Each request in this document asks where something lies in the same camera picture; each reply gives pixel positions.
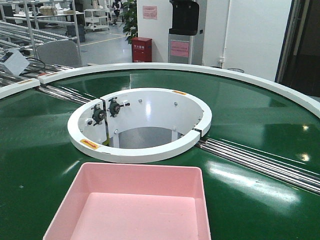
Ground pink plastic bin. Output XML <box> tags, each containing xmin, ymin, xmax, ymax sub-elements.
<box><xmin>44</xmin><ymin>163</ymin><xmax>211</xmax><ymax>240</ymax></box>

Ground red fire extinguisher box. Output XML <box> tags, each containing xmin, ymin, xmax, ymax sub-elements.
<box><xmin>131</xmin><ymin>37</ymin><xmax>152</xmax><ymax>63</ymax></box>

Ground steel roller strip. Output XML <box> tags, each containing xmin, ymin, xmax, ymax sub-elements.
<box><xmin>196</xmin><ymin>138</ymin><xmax>320</xmax><ymax>195</ymax></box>

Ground black and silver water dispenser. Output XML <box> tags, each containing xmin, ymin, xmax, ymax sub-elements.
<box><xmin>168</xmin><ymin>0</ymin><xmax>200</xmax><ymax>64</ymax></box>

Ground green potted plant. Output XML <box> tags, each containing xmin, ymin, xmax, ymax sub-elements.
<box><xmin>122</xmin><ymin>0</ymin><xmax>138</xmax><ymax>44</ymax></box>

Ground grey chair back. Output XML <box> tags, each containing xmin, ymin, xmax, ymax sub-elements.
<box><xmin>36</xmin><ymin>40</ymin><xmax>83</xmax><ymax>68</ymax></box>

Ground white rack cart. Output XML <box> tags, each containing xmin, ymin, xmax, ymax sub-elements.
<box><xmin>84</xmin><ymin>8</ymin><xmax>110</xmax><ymax>32</ymax></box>

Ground white control box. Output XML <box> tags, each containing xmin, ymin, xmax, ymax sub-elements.
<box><xmin>0</xmin><ymin>49</ymin><xmax>30</xmax><ymax>76</ymax></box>

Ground white inner conveyor ring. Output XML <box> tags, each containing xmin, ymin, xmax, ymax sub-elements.
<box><xmin>66</xmin><ymin>87</ymin><xmax>213</xmax><ymax>164</ymax></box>

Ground pink wall notice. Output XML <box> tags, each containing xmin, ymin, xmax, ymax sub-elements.
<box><xmin>142</xmin><ymin>5</ymin><xmax>158</xmax><ymax>20</ymax></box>

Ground white outer conveyor rail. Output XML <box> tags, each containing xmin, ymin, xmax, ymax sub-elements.
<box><xmin>0</xmin><ymin>62</ymin><xmax>320</xmax><ymax>117</ymax></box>

